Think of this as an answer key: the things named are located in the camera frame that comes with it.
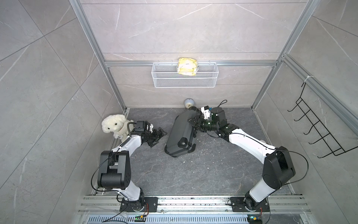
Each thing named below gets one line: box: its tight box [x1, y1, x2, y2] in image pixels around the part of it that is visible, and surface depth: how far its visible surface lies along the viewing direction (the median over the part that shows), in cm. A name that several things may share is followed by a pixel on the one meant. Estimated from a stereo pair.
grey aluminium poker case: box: [164, 106, 203, 158], surface depth 82 cm
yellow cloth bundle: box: [177, 57, 198, 76], surface depth 88 cm
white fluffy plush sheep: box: [101, 113, 135, 143], surface depth 90 cm
